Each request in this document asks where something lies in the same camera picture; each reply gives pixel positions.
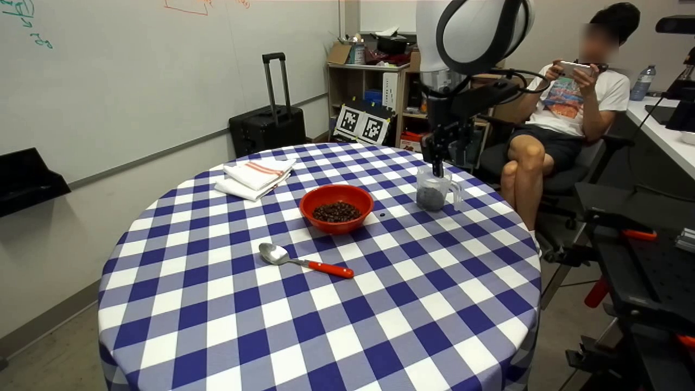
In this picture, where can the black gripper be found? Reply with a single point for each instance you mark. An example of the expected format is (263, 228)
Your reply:
(446, 120)

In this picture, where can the black white tag board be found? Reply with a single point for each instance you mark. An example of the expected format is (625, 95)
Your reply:
(360, 124)

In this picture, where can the white desk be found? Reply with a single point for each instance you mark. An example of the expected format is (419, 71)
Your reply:
(666, 138)

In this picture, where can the clear plastic measuring cup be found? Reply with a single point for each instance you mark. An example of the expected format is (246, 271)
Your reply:
(432, 197)

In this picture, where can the wall whiteboard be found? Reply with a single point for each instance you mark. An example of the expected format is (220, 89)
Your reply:
(144, 72)

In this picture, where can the black suitcase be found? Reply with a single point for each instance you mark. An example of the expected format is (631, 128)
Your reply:
(267, 130)

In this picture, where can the white red striped towel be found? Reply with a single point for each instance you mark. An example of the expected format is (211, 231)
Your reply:
(253, 176)

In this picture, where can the blue white checked tablecloth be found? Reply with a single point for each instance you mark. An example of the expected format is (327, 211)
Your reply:
(327, 327)

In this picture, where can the orange black clamp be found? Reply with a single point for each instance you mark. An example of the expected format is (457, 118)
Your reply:
(598, 291)
(686, 342)
(638, 236)

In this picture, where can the seated person white shirt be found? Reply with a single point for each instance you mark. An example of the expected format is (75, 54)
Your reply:
(571, 109)

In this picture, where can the smartphone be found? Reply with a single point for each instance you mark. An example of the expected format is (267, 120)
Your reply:
(577, 66)

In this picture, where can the brown cardboard box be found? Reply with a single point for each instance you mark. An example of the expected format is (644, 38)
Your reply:
(340, 54)

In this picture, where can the black office chair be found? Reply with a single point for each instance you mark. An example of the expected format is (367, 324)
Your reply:
(587, 170)

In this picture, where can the wooden storage shelf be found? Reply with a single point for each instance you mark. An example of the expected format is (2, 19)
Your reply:
(360, 87)

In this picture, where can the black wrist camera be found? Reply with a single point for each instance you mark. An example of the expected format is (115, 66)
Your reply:
(499, 91)

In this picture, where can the red plastic bowl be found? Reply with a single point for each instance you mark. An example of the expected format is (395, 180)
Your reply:
(340, 191)

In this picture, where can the black stereo camera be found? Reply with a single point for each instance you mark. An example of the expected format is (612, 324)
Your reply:
(676, 24)

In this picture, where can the clear water bottle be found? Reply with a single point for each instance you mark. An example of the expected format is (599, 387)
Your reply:
(641, 85)

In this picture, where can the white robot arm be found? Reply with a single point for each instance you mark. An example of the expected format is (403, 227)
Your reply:
(462, 28)

